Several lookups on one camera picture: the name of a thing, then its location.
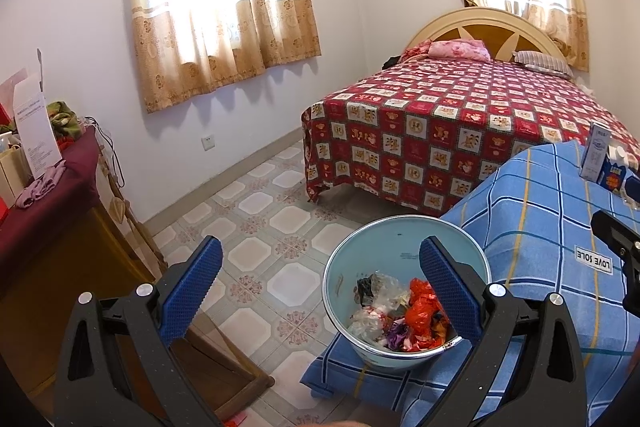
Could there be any green and red cloth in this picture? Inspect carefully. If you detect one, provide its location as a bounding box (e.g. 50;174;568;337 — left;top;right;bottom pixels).
46;101;85;142

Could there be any blue checked tablecloth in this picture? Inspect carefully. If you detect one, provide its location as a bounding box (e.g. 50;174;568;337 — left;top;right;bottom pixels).
299;139;640;427

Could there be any clear plastic bag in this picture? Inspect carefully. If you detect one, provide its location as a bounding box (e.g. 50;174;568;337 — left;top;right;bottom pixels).
372;273;411;310

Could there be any light blue bin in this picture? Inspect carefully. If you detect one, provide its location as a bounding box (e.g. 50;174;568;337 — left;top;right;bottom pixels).
322;215;492;367

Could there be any striped pillow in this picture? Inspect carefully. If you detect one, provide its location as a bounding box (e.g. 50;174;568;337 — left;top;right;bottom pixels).
512;50;575;80

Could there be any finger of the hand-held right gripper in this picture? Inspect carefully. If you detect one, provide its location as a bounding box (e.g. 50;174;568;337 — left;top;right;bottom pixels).
590;209;640;308

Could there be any grey milk carton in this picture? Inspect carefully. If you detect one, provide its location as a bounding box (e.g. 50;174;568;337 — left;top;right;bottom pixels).
580;122;612;184

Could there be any purple wrapper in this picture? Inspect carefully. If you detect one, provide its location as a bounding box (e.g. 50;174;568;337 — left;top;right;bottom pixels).
385;322;411;350

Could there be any dark wrapper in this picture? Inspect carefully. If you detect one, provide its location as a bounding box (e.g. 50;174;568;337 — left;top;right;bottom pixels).
356;278;377;305

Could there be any wooden stool frame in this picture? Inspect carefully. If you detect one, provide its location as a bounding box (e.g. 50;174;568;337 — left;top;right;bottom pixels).
170;327;276;408

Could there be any white paper box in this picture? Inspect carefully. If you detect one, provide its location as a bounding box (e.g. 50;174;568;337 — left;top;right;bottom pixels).
12;48;63;178

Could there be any bed with red patterned cover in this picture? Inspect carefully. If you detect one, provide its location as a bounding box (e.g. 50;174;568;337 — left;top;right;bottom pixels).
301;54;640;218

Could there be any cream wooden bed headboard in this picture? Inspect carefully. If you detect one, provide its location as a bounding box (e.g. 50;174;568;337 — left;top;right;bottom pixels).
402;7;566;62

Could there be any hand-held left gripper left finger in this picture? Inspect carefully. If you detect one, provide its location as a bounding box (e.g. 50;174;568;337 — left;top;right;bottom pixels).
52;234;223;427

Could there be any large beige curtain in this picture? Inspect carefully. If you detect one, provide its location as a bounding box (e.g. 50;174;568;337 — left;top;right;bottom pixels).
129;0;322;114

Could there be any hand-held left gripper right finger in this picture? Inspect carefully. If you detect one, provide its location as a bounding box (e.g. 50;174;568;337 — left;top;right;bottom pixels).
415;235;588;427

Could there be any wooden cabinet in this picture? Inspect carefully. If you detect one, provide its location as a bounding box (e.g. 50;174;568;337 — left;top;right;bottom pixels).
0;127;161;400

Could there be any blue carton with white cap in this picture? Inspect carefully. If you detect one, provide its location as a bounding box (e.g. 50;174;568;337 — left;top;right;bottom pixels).
597;146;632;194

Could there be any maroon cloth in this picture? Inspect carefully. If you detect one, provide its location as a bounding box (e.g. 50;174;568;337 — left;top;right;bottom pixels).
0;127;103;278

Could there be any pink pillow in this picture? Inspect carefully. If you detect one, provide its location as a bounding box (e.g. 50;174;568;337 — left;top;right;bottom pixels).
427;39;491;62

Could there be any beige paper bag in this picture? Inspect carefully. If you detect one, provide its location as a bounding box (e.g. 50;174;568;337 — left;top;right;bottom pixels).
0;142;32;208

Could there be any mauve cloth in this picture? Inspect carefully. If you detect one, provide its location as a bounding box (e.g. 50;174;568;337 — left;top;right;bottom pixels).
15;161;67;209

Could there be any red-orange foil wrapper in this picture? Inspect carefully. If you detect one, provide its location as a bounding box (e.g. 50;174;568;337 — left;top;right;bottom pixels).
406;278;447;344

